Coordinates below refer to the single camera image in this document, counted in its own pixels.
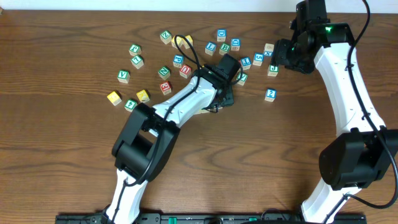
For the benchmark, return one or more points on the green letter B block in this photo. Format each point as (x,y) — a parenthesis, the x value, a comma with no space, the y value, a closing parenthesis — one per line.
(224,48)

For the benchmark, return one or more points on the blue letter d block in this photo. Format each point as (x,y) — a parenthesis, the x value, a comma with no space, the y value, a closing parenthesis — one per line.
(221,35)
(235,44)

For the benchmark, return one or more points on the yellow block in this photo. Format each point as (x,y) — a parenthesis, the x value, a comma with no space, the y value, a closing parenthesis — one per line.
(187,41)
(114,98)
(176,41)
(143,96)

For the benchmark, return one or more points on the blue number 5 block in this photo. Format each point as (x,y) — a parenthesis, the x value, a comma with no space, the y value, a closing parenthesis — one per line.
(258,59)

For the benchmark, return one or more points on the green letter V block left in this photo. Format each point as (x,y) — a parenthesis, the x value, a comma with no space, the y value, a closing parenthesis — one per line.
(123,76)

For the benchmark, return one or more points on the red number 3 block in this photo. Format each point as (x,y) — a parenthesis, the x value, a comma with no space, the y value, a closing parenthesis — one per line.
(166,88)

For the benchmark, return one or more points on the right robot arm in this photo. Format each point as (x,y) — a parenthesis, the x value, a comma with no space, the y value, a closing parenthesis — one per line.
(364,148)

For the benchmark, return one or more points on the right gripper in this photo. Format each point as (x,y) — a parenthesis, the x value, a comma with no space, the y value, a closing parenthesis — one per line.
(280,58)

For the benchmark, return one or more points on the green number 4 block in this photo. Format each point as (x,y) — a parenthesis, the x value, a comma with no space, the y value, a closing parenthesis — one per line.
(130,105)

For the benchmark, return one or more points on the green letter Z block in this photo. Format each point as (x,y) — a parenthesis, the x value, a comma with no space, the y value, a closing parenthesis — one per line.
(166,37)

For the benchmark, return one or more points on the yellow block lower left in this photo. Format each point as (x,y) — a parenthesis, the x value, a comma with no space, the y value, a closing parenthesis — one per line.
(143,96)

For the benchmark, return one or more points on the blue letter P block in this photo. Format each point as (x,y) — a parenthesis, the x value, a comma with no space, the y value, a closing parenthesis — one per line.
(178,61)

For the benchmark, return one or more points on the blue letter D block lower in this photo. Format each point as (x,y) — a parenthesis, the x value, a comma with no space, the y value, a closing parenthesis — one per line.
(235,44)

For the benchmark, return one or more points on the yellow block far left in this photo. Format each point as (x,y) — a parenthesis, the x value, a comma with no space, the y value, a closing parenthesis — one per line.
(114,98)

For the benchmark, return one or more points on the blue letter X block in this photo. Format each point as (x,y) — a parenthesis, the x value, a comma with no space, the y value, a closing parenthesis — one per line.
(268,50)

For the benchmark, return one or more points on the blue letter L block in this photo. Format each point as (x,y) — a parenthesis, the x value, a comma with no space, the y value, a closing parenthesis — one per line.
(210,48)

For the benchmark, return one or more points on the green letter N block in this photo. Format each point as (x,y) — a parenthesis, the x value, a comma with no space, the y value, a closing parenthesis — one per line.
(164,72)

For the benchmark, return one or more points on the green letter J block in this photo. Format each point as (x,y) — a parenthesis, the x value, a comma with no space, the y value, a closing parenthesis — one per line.
(272,71)

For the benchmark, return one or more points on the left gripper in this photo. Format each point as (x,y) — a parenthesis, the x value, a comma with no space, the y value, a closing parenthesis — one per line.
(226,98)

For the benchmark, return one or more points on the green number 7 block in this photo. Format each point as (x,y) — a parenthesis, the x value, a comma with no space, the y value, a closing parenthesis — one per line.
(137,61)

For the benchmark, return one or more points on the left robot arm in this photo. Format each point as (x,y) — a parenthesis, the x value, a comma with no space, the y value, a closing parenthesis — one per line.
(145,144)

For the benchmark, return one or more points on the blue number 2 block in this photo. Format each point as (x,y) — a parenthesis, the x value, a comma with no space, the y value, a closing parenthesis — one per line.
(270,95)

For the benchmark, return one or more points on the red letter U block centre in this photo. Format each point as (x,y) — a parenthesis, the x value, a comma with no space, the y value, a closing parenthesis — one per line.
(185,71)

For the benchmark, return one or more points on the yellow block top right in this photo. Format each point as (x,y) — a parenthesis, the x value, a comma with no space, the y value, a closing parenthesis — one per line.
(187,41)

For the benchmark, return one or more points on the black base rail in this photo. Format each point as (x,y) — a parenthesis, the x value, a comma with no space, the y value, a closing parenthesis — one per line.
(269,216)

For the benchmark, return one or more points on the blue letter I block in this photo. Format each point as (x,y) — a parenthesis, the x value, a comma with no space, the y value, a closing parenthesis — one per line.
(246,63)

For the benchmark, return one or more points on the blue letter D block upper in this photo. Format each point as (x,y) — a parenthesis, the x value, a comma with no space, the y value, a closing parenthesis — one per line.
(221,35)

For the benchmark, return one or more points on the green letter v block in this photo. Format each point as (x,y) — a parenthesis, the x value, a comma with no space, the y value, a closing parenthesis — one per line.
(123,76)
(241,78)

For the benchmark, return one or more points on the yellow block top left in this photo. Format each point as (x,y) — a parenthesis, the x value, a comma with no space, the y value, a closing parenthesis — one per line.
(176,41)

